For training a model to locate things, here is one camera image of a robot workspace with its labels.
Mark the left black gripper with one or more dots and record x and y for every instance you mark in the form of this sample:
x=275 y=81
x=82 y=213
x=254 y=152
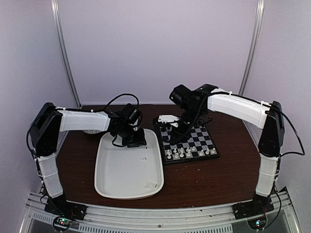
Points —
x=139 y=141

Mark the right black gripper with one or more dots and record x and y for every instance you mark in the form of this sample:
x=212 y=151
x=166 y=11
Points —
x=176 y=133

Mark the white rectangular tray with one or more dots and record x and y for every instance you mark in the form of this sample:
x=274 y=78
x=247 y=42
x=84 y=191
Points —
x=121 y=174

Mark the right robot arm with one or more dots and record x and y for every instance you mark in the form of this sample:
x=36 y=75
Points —
x=263 y=115

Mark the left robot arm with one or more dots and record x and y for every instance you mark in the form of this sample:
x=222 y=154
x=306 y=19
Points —
x=50 y=128

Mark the black chess pieces row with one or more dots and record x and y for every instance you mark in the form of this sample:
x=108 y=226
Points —
x=198 y=123

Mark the white chess piece pair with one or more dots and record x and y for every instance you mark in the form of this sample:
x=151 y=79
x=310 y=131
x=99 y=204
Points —
x=150 y=185

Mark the black and white chessboard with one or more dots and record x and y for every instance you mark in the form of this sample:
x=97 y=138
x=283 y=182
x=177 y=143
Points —
x=200 y=138

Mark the patterned ceramic plate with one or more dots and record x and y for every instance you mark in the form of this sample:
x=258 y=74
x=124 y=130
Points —
x=91 y=131

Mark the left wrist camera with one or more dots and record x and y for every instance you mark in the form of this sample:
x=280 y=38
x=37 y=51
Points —
x=136 y=125

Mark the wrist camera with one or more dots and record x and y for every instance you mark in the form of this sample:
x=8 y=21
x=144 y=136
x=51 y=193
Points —
x=168 y=119
x=136 y=125

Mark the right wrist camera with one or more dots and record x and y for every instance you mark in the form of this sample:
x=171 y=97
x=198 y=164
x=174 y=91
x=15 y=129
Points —
x=168 y=119

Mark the front aluminium rail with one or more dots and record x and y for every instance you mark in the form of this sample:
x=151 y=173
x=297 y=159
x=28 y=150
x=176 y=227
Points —
x=211 y=219

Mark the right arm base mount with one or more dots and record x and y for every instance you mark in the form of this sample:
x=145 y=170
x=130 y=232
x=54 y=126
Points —
x=250 y=209

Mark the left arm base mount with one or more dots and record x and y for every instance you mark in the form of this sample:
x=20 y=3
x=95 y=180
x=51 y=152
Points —
x=69 y=210

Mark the left aluminium frame post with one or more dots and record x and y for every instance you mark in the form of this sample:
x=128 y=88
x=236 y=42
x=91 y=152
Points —
x=64 y=54

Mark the aluminium frame post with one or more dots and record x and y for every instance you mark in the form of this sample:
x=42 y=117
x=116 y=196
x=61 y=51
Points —
x=64 y=54
x=253 y=45

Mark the right aluminium frame post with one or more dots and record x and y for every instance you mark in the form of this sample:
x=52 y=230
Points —
x=253 y=45

